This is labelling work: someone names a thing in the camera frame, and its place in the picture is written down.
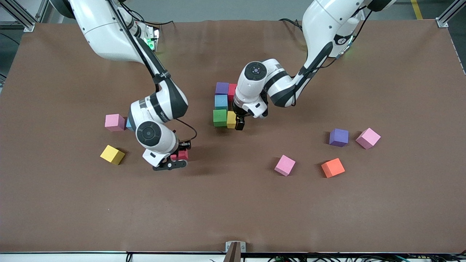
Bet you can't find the orange foam cube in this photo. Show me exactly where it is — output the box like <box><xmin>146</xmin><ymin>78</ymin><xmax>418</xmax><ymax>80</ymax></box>
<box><xmin>321</xmin><ymin>158</ymin><xmax>345</xmax><ymax>179</ymax></box>

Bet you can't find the aluminium frame post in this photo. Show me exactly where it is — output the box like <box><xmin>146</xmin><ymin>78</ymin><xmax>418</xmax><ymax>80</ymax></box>
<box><xmin>436</xmin><ymin>0</ymin><xmax>466</xmax><ymax>28</ymax></box>
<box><xmin>0</xmin><ymin>0</ymin><xmax>50</xmax><ymax>32</ymax></box>

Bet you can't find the green foam cube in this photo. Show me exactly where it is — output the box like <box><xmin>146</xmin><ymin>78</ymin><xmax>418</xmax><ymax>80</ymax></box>
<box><xmin>213</xmin><ymin>109</ymin><xmax>228</xmax><ymax>127</ymax></box>

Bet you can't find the large table cover mat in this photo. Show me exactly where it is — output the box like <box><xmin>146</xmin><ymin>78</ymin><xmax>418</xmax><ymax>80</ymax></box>
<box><xmin>0</xmin><ymin>19</ymin><xmax>466</xmax><ymax>254</ymax></box>

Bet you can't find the pink foam cube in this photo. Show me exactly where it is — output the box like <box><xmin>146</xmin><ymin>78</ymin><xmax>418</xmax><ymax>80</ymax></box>
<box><xmin>274</xmin><ymin>155</ymin><xmax>296</xmax><ymax>177</ymax></box>
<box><xmin>356</xmin><ymin>127</ymin><xmax>381</xmax><ymax>150</ymax></box>
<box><xmin>105</xmin><ymin>114</ymin><xmax>125</xmax><ymax>132</ymax></box>

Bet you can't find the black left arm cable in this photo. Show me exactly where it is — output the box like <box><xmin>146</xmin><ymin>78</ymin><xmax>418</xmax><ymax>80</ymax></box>
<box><xmin>291</xmin><ymin>0</ymin><xmax>375</xmax><ymax>108</ymax></box>

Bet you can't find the black base power cable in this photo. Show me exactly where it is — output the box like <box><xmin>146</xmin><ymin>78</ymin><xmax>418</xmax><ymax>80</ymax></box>
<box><xmin>280</xmin><ymin>18</ymin><xmax>304</xmax><ymax>31</ymax></box>

